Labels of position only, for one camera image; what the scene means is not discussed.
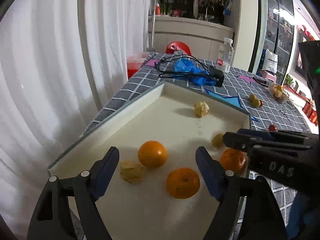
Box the black cable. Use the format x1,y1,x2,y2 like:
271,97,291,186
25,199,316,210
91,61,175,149
154,54,210,79

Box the white rectangular tray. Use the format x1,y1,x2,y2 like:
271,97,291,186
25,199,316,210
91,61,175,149
47,81,252,240

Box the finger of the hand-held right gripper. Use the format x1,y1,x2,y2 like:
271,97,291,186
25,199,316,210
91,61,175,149
222,132,313,153
237,128,313,141

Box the clear plastic water bottle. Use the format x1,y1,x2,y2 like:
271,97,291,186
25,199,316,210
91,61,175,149
215,37,235,73

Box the red plastic container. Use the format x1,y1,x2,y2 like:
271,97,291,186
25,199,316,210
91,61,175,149
127,52,148,79

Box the yellow physalis berry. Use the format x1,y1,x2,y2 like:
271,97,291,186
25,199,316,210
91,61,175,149
212,134,225,148

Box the orange mandarin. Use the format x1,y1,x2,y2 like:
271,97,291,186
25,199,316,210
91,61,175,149
219,148,248,173
137,140,168,169
166,167,201,200

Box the grey checked star tablecloth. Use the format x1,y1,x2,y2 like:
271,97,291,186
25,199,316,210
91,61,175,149
81,52,313,240

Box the blue disposable gloves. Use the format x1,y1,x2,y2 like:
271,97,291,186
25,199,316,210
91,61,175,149
174,59,217,86

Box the stack of red gift boxes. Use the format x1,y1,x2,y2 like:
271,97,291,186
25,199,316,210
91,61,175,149
301,100,318,125

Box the glass door cabinet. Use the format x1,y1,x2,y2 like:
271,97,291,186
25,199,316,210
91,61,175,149
260,0,295,73

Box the white kitchen counter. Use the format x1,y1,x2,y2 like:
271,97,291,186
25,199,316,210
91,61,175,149
149,15,235,55

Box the person's right forearm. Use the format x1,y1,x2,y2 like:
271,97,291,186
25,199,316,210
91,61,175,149
285,190,320,239

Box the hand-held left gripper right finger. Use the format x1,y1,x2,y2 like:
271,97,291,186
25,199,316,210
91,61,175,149
195,146,288,240

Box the mop pole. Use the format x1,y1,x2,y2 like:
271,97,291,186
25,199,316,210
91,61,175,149
146,0,159,53

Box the clear glass bowl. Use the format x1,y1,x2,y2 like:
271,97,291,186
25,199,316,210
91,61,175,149
268,82,290,103

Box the black power adapter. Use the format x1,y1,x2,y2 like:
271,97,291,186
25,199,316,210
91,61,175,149
209,67,225,87

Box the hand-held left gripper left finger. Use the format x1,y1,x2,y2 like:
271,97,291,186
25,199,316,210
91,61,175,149
27,146,120,240

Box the white shopping bag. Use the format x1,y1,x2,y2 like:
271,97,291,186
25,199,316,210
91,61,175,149
260,49,279,74

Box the white curtain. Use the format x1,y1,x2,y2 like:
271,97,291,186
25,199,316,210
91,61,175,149
0,0,153,230

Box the pink plastic stool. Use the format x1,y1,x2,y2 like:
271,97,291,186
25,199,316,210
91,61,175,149
259,70,277,83

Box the red plastic stool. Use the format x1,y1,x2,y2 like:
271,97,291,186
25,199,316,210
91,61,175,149
165,41,192,55

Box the dark phone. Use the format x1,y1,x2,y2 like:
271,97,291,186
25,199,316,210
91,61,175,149
252,76,270,85

